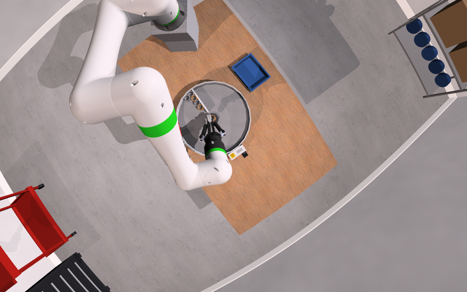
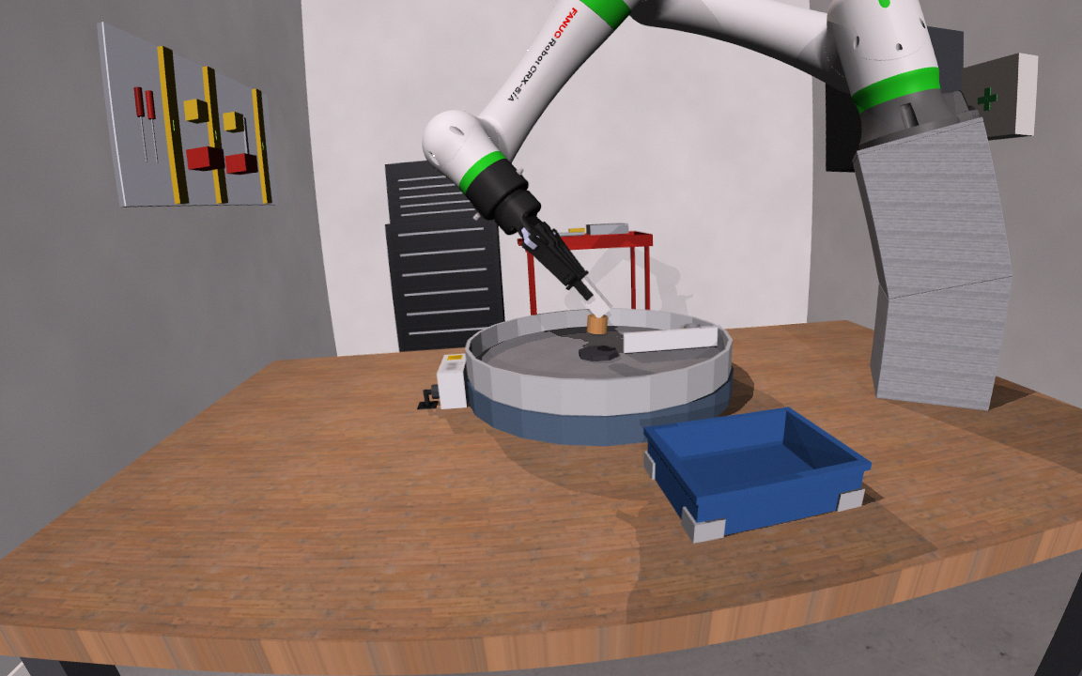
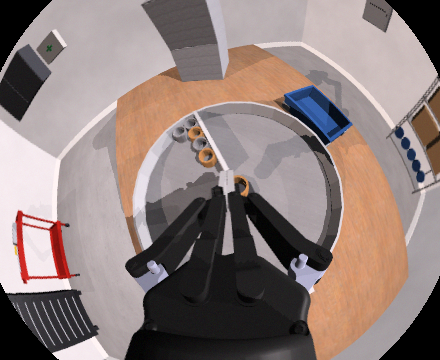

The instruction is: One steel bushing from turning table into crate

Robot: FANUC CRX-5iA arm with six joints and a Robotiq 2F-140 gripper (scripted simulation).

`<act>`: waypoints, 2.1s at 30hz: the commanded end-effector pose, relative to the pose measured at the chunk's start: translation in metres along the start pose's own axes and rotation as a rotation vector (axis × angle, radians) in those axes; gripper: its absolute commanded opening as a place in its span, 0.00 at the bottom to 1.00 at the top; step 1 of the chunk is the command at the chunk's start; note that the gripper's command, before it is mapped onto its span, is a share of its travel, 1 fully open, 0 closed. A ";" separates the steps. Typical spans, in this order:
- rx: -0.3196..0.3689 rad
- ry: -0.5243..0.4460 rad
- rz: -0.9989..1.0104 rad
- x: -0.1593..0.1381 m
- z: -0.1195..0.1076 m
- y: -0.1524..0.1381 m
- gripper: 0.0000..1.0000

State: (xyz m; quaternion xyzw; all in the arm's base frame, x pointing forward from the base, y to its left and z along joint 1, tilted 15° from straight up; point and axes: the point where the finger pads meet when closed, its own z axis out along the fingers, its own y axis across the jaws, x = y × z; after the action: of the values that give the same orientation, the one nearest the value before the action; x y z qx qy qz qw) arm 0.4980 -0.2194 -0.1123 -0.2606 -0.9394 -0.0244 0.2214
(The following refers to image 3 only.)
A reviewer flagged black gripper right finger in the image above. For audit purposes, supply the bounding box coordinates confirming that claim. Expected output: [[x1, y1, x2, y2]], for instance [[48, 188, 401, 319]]
[[227, 170, 333, 303]]

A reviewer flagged blue open-top crate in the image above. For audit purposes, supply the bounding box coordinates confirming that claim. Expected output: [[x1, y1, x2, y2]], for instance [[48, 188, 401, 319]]
[[282, 85, 353, 148]]

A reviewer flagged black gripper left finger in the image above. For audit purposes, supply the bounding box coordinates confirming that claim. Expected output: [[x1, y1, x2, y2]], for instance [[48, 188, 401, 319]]
[[125, 171, 228, 303]]

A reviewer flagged grey metal bushing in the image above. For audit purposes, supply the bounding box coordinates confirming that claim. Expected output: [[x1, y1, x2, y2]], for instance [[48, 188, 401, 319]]
[[193, 137, 210, 155], [173, 126, 189, 143], [184, 118, 199, 132]]

